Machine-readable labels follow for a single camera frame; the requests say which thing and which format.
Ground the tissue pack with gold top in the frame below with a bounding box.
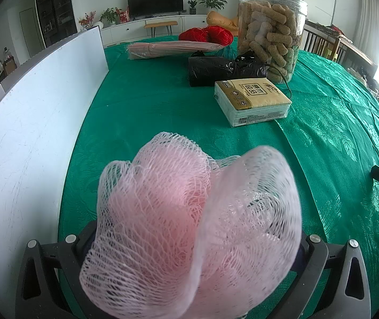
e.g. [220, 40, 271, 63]
[214, 77, 293, 127]

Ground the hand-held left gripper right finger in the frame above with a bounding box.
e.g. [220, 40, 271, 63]
[253, 234, 371, 319]

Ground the wooden chair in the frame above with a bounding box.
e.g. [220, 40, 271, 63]
[301, 27, 341, 61]
[337, 36, 376, 70]

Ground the orange sofa cushion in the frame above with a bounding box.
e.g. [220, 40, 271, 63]
[207, 11, 240, 31]

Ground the leafy plant beside red box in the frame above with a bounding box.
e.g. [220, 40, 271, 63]
[100, 7, 122, 24]

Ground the white television cabinet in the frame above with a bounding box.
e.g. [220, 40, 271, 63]
[100, 13, 210, 47]

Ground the clear jar of snack sticks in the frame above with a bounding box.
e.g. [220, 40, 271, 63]
[237, 0, 308, 83]

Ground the pink mesh bath pouf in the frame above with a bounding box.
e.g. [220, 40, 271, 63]
[80, 132, 303, 319]

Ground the black television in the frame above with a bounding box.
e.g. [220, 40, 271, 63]
[127, 0, 184, 19]

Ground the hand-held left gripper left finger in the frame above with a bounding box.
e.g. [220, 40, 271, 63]
[15, 221, 97, 319]

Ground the green tablecloth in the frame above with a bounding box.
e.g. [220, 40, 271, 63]
[58, 35, 379, 319]

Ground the red flower arrangement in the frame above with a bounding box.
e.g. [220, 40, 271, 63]
[78, 11, 97, 29]

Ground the black tall cabinet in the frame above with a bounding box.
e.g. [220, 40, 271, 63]
[34, 0, 78, 49]

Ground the red yarn ball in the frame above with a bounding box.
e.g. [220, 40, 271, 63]
[179, 26, 234, 45]

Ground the small black garbage bag roll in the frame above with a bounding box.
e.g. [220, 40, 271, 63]
[233, 51, 267, 80]

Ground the large black garbage bag roll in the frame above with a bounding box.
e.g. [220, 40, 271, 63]
[188, 56, 235, 87]

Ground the white board panel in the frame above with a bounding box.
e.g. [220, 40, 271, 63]
[0, 26, 108, 306]

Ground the large green potted plant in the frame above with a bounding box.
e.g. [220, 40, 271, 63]
[199, 0, 227, 10]

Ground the wooden bench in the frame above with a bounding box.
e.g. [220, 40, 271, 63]
[144, 21, 179, 38]

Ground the pink packet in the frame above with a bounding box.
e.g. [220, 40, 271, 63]
[127, 41, 225, 61]

